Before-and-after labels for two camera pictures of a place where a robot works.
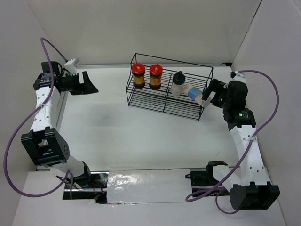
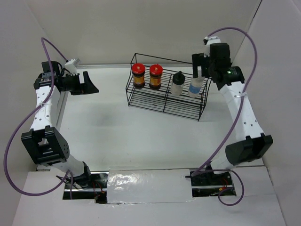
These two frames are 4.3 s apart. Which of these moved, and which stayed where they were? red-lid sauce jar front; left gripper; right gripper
Moved: right gripper
Stayed: left gripper; red-lid sauce jar front
